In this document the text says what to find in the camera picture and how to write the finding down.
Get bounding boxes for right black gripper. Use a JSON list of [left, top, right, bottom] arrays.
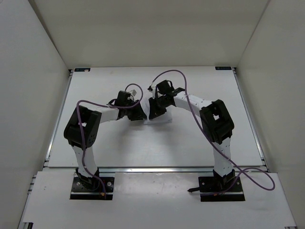
[[150, 95, 169, 120]]

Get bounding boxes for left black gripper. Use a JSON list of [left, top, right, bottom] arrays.
[[124, 100, 146, 121]]

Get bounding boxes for white skirt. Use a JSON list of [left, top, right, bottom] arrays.
[[140, 96, 173, 125]]

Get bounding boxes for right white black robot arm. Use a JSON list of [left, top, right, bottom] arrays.
[[148, 80, 235, 191]]

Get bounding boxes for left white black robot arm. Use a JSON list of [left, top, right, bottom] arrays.
[[64, 90, 146, 193]]

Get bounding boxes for right blue table label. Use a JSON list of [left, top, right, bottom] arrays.
[[215, 66, 232, 71]]

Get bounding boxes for blue table label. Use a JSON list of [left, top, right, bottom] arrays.
[[215, 66, 232, 71], [74, 68, 91, 72]]

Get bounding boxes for left blue table label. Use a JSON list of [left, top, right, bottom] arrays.
[[74, 68, 91, 72]]

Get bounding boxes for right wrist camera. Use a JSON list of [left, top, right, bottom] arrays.
[[147, 82, 158, 99]]

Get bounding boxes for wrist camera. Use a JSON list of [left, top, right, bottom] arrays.
[[129, 89, 137, 97], [147, 82, 158, 99]]

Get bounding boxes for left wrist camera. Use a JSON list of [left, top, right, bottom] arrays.
[[129, 89, 137, 97]]

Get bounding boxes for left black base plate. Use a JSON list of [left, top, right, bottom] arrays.
[[70, 175, 115, 200]]

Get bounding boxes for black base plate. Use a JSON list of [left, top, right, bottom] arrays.
[[187, 177, 245, 202], [70, 175, 115, 200]]

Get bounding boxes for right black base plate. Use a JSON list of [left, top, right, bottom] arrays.
[[187, 177, 245, 202]]

